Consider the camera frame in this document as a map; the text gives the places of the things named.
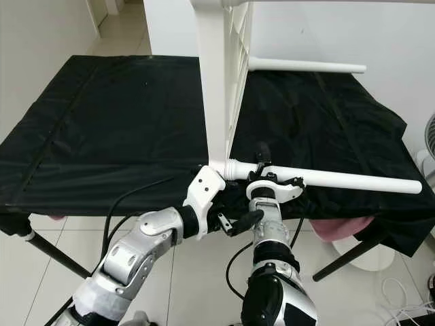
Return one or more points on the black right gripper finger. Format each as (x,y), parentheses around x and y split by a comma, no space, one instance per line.
(263,153)

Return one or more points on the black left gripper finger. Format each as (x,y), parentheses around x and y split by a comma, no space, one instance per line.
(248,219)

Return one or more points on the white plastic table leg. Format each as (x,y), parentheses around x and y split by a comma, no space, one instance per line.
(312,2)
(306,65)
(346,180)

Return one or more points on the white plastic children table top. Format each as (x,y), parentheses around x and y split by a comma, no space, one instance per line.
(211,81)

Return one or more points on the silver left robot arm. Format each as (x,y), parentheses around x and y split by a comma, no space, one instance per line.
(139,248)

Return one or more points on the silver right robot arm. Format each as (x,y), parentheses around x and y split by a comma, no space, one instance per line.
(275,244)

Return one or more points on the pink fabric item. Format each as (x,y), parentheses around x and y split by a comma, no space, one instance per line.
(340,229)

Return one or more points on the grey metal table leg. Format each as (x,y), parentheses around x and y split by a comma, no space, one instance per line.
(346,258)

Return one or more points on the grey left robot foot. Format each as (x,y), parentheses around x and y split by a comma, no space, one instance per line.
(137,319)

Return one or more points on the black metal rod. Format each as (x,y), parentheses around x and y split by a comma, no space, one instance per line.
(54,257)

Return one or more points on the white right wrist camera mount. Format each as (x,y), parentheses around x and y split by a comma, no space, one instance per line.
(268,191)

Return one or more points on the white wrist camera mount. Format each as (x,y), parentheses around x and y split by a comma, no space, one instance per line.
(268,191)
(204,192)

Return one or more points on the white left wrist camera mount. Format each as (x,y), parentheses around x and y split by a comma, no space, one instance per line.
(204,192)

